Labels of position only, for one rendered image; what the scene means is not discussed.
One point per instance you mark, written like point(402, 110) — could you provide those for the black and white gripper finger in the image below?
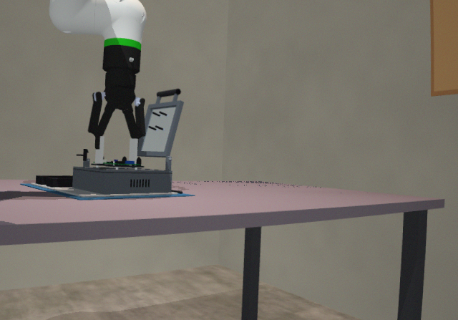
point(137, 129)
point(98, 129)

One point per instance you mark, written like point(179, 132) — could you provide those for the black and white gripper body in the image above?
point(119, 82)

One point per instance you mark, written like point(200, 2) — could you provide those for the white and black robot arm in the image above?
point(120, 22)

